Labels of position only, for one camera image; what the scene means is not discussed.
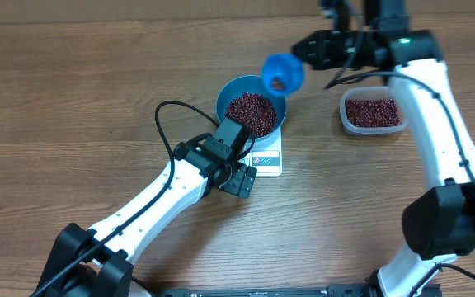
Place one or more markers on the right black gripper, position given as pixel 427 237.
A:
pixel 330 46

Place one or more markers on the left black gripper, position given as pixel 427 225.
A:
pixel 241 185

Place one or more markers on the blue plastic measuring scoop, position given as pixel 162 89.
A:
pixel 282 74

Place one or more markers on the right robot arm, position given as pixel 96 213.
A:
pixel 438 227

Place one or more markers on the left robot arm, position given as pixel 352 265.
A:
pixel 99 261

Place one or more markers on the white digital kitchen scale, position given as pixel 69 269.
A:
pixel 266 155

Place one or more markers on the blue metal bowl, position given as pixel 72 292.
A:
pixel 251 84

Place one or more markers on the red adzuki beans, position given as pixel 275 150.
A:
pixel 255 111

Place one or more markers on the clear plastic food container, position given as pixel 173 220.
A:
pixel 371 111

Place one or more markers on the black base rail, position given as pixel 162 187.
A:
pixel 333 290

